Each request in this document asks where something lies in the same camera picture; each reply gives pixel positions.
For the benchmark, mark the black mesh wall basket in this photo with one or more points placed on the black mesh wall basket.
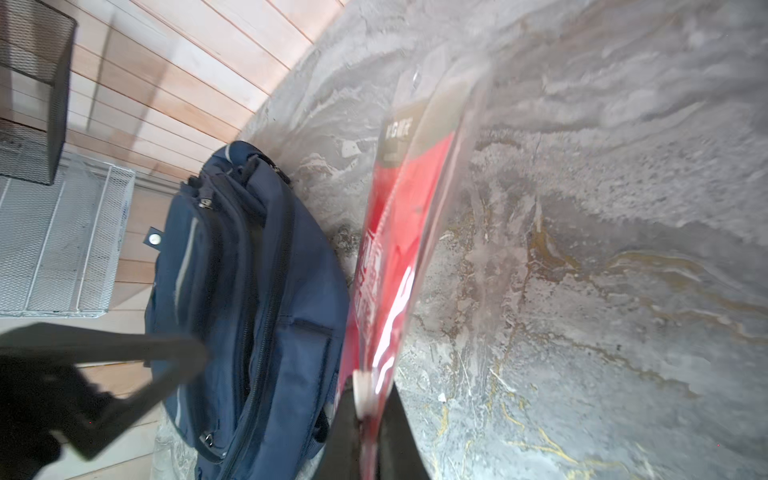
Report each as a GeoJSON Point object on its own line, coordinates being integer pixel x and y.
{"type": "Point", "coordinates": [37, 43]}

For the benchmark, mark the white wire mesh shelf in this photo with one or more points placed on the white wire mesh shelf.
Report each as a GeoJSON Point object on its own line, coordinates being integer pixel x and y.
{"type": "Point", "coordinates": [60, 243]}

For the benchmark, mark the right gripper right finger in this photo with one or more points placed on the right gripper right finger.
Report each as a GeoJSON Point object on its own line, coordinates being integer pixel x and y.
{"type": "Point", "coordinates": [398, 454]}

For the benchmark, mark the navy blue student backpack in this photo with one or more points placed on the navy blue student backpack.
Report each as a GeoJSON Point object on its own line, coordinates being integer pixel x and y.
{"type": "Point", "coordinates": [245, 269]}

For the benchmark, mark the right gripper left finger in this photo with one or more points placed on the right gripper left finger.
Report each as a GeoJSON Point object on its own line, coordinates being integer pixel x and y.
{"type": "Point", "coordinates": [48, 404]}

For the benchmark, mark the red small booklet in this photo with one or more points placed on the red small booklet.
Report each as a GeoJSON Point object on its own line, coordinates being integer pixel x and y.
{"type": "Point", "coordinates": [424, 145]}

